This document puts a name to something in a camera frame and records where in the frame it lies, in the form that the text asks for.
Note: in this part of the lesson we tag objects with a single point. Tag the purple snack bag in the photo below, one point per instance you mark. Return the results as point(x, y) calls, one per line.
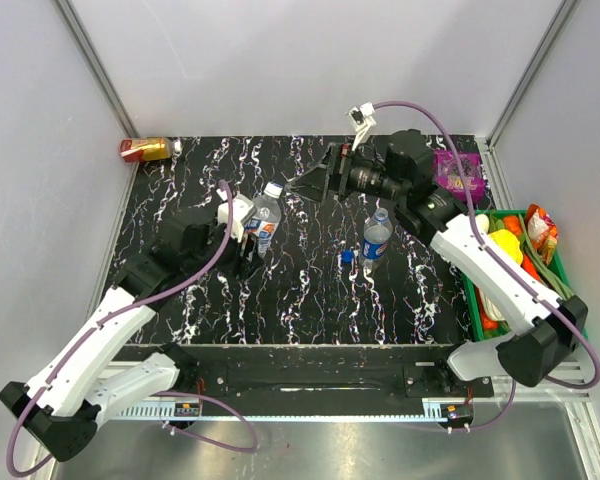
point(447, 174)

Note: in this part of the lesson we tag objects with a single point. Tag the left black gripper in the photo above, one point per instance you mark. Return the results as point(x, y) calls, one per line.
point(246, 265)

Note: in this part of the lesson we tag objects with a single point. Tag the blue bottle cap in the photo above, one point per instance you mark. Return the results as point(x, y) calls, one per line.
point(347, 256)

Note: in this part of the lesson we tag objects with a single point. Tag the white water bottle cap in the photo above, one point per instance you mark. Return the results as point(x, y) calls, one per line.
point(273, 190)

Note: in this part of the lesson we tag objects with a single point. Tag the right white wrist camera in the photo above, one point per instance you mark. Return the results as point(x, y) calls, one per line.
point(362, 121)

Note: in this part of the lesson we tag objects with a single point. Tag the orange snack bag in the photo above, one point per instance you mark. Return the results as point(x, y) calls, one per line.
point(542, 232)

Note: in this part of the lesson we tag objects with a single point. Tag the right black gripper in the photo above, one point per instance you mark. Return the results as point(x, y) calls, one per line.
point(333, 176)

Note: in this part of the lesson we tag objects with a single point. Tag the clear water bottle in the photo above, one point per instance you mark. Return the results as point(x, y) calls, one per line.
point(264, 222)

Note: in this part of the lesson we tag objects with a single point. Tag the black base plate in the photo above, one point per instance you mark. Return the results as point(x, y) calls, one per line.
point(406, 371)

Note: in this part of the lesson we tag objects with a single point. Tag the orange toy carrot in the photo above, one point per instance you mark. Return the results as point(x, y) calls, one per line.
point(529, 267)

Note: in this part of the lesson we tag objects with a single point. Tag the green plastic basket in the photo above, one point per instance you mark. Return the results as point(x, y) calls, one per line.
point(502, 297)

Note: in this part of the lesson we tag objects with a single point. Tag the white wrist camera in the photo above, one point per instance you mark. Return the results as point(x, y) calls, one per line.
point(236, 214)
point(362, 121)

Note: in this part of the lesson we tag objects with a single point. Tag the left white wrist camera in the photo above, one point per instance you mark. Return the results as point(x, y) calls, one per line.
point(236, 214)

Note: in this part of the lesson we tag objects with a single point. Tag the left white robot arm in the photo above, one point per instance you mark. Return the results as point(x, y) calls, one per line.
point(66, 403)

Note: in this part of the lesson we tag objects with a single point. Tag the Pepsi plastic bottle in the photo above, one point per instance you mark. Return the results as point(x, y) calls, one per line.
point(376, 234)

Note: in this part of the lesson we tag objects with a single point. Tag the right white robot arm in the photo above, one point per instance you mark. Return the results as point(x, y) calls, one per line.
point(544, 328)

